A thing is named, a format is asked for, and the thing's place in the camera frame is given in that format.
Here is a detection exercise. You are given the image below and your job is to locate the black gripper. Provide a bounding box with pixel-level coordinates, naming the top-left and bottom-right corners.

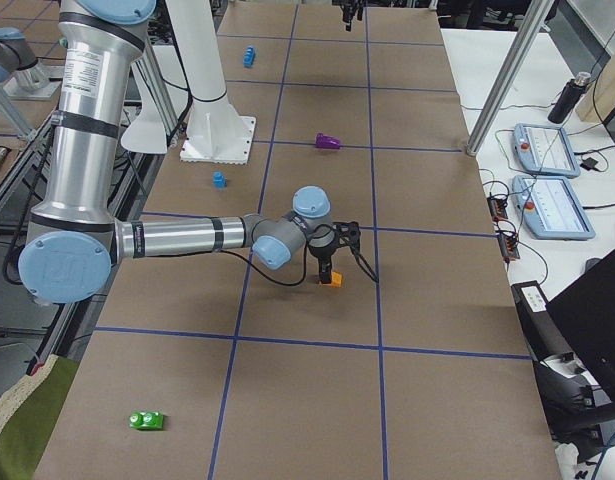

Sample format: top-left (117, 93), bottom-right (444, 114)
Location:
top-left (308, 221), bottom-right (360, 284)

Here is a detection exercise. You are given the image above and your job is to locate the orange trapezoid block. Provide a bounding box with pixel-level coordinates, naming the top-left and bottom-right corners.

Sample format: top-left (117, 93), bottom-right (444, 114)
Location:
top-left (320, 271), bottom-right (343, 288)

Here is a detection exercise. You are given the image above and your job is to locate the purple trapezoid block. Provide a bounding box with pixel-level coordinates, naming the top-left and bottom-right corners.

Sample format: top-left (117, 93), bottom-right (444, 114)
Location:
top-left (315, 132), bottom-right (341, 150)

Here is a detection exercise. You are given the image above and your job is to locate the small blue single-stud block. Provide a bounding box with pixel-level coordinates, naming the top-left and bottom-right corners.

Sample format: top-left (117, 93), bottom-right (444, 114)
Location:
top-left (212, 171), bottom-right (227, 189)

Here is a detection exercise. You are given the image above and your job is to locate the green two-stud block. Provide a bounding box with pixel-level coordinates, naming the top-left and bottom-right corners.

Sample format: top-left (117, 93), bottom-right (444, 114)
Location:
top-left (128, 411), bottom-right (165, 431)

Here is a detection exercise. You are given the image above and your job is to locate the long blue four-stud block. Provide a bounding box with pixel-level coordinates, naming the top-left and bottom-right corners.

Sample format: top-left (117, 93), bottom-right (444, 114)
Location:
top-left (243, 45), bottom-right (256, 68)

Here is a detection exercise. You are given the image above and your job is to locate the lower teach pendant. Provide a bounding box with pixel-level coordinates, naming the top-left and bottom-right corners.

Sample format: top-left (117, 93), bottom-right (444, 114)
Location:
top-left (512, 175), bottom-right (596, 241)

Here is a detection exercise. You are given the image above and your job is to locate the teach pendant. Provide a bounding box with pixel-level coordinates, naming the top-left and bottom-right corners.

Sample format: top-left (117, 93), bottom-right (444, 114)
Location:
top-left (512, 123), bottom-right (580, 179)
top-left (512, 175), bottom-right (596, 241)

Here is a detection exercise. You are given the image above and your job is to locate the upper teach pendant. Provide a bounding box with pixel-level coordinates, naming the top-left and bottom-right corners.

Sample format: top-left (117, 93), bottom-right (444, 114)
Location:
top-left (512, 123), bottom-right (580, 179)

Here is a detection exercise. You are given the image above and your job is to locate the black laptop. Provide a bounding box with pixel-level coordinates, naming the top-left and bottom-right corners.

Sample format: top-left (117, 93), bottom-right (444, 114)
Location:
top-left (547, 249), bottom-right (615, 401)

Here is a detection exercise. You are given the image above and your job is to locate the black water bottle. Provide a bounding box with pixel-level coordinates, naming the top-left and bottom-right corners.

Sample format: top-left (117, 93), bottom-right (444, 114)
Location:
top-left (547, 71), bottom-right (592, 124)

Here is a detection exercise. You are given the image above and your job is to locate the green cloth with fringe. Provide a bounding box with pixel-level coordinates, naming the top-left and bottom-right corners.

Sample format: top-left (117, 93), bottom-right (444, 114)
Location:
top-left (0, 354), bottom-right (78, 480)

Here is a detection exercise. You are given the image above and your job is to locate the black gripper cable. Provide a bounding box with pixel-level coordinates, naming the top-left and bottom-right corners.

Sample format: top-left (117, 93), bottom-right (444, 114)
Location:
top-left (221, 223), bottom-right (380, 288)

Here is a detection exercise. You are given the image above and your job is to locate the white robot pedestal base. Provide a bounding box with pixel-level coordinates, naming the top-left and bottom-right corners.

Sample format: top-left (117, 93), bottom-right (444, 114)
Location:
top-left (166, 0), bottom-right (256, 165)

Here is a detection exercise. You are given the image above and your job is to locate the aluminium frame pole right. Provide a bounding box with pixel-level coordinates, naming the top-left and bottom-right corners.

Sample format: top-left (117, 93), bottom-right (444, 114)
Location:
top-left (465, 0), bottom-right (553, 157)

